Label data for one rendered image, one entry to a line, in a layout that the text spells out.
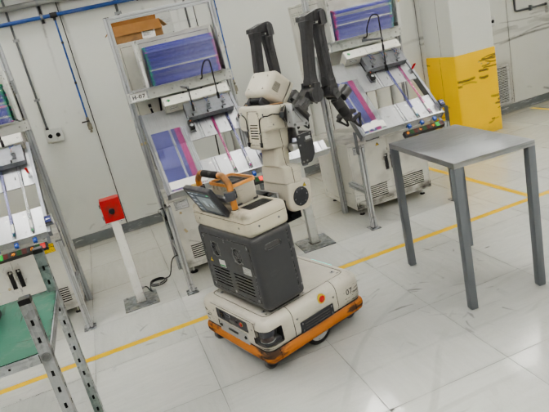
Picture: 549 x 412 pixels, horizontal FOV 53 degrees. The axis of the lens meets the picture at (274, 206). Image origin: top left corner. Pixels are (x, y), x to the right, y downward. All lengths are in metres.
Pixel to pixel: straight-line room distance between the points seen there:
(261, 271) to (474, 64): 4.24
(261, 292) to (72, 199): 3.28
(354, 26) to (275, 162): 1.90
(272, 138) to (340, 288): 0.86
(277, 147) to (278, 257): 0.58
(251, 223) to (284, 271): 0.33
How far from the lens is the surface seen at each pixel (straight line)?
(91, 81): 5.51
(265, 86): 2.81
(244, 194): 2.71
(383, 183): 4.56
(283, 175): 2.86
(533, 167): 3.02
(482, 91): 6.42
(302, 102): 2.72
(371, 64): 4.47
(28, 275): 4.11
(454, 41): 6.20
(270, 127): 2.75
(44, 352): 1.56
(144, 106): 4.22
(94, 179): 5.60
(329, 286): 2.91
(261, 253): 2.61
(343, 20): 4.46
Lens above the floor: 1.58
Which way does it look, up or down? 17 degrees down
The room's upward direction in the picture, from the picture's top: 13 degrees counter-clockwise
